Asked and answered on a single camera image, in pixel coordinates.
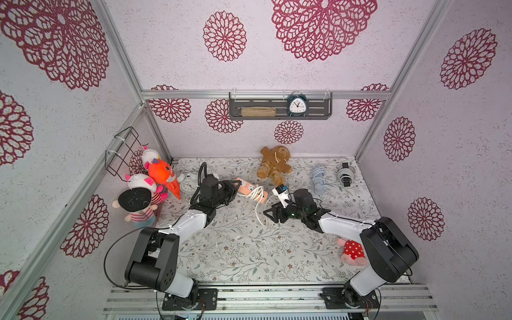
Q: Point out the blue power strip with cord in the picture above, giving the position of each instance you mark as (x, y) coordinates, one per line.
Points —
(318, 180)

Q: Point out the white round alarm clock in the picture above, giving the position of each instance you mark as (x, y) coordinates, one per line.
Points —
(188, 182)

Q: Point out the brown teddy bear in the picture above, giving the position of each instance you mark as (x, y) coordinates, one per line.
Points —
(275, 164)

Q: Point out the pink red dotted plush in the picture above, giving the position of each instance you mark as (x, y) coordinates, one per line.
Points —
(353, 253)

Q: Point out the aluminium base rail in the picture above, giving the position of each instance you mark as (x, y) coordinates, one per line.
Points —
(273, 297)

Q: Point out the teal alarm clock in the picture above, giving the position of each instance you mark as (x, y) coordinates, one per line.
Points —
(297, 105)

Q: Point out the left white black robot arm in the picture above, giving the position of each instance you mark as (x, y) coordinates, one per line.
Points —
(153, 262)

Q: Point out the black wire basket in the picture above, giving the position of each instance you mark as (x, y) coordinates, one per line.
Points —
(125, 159)

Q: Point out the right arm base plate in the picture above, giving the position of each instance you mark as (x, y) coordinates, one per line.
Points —
(343, 298)

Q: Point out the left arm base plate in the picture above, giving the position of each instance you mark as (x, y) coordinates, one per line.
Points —
(190, 299)

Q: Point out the beige pouch on shelf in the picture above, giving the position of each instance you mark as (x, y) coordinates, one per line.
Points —
(263, 112)

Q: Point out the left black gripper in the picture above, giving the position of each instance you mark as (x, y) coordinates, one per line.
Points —
(231, 188)

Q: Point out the orange fox plush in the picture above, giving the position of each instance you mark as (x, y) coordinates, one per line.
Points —
(162, 173)

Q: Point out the pink striped pig plush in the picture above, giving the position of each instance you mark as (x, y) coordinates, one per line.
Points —
(159, 195)

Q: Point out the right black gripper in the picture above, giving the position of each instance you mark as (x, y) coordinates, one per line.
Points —
(280, 212)

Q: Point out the pink power strip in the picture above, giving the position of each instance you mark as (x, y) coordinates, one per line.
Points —
(254, 192)

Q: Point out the black-haired doll plush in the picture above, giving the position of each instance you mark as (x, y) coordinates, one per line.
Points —
(138, 203)

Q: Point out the grey wall shelf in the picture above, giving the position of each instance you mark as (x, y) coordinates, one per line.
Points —
(320, 107)

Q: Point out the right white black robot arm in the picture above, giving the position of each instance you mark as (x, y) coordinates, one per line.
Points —
(388, 250)

